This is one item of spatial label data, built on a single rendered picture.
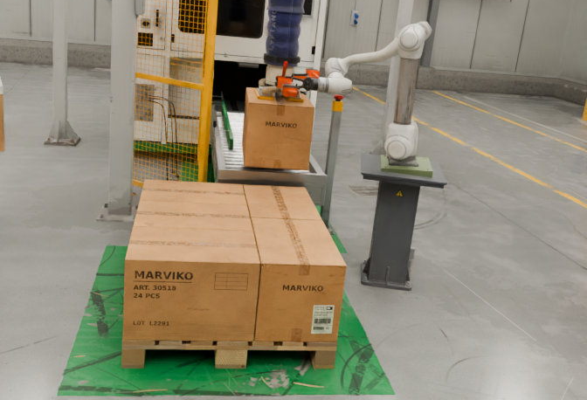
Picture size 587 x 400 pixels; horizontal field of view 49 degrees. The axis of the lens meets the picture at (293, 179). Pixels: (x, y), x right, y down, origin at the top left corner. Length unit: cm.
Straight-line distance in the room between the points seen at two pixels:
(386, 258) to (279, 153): 94
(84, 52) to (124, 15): 798
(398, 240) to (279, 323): 126
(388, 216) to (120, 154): 199
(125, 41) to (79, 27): 807
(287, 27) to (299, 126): 61
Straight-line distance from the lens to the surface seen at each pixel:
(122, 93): 475
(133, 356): 316
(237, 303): 303
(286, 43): 410
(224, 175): 412
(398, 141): 371
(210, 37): 472
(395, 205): 402
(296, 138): 398
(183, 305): 303
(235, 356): 317
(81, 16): 1273
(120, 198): 494
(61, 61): 694
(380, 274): 419
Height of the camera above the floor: 174
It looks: 16 degrees down
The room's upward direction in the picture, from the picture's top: 6 degrees clockwise
